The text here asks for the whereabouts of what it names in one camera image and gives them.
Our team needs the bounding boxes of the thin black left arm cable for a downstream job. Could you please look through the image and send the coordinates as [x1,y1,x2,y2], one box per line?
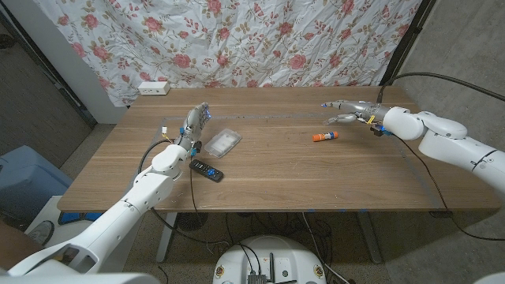
[188,167,206,230]

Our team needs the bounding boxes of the black TV remote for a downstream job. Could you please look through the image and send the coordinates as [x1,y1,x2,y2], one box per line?
[189,159,225,183]

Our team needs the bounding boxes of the black backdrop stand pole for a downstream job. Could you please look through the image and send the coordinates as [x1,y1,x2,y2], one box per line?
[378,0,438,87]

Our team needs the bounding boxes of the black round floor disc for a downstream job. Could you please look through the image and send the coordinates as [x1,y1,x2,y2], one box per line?
[175,211,209,232]

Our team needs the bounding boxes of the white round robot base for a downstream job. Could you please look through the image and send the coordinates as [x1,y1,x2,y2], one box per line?
[212,235,327,284]

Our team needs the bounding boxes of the black base cable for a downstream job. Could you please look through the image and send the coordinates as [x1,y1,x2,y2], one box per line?
[224,212,261,277]

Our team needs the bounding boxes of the blue plastic bin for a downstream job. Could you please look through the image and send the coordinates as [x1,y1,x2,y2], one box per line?
[0,144,74,218]

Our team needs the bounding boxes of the person's leg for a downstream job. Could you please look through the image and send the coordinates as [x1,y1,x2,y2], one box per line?
[0,220,44,271]

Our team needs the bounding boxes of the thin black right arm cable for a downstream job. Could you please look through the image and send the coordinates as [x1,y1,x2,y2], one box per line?
[392,133,505,242]

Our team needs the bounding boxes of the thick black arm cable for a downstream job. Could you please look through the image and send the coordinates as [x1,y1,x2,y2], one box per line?
[376,72,505,104]
[137,138,232,245]

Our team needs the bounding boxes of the white table leg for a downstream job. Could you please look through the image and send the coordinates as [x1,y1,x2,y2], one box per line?
[156,211,178,263]

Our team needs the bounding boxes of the grey table leg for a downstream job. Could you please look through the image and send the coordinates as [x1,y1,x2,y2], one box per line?
[357,211,383,264]

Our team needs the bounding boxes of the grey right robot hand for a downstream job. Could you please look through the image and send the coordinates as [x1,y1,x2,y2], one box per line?
[320,99,391,137]

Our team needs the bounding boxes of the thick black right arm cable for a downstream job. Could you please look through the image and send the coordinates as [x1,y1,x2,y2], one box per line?
[376,72,505,104]

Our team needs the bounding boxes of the floral backdrop cloth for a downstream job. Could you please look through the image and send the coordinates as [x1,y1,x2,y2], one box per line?
[33,0,423,107]

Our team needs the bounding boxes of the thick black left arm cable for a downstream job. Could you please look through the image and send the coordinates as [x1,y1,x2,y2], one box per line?
[137,138,232,245]

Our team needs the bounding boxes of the white power strip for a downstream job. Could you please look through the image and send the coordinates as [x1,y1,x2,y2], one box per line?
[137,80,171,96]

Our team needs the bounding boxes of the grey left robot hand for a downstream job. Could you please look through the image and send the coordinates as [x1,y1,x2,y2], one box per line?
[177,102,211,157]

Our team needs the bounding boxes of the white floor cable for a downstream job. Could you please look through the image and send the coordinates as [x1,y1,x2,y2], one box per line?
[301,212,350,284]

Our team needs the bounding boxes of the black door frame strip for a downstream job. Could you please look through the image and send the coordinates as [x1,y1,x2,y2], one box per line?
[0,7,98,127]

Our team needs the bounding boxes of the clear plastic clamshell container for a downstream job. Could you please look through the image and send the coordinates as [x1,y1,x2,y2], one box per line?
[204,128,242,159]

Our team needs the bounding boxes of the grey black sneaker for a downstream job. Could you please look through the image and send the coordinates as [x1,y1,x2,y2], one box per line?
[27,219,56,246]

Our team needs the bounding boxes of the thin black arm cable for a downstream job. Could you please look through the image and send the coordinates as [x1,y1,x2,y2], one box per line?
[392,133,505,242]
[188,167,206,230]

